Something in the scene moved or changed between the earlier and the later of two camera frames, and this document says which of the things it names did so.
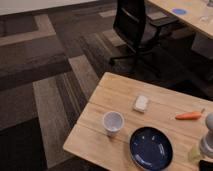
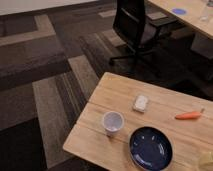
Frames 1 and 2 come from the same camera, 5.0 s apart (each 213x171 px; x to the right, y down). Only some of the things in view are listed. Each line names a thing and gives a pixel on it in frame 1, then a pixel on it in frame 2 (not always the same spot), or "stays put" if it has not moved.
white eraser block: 141,103 stays put
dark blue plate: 151,148 stays put
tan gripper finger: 194,154 -> 206,157
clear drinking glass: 204,13 stays put
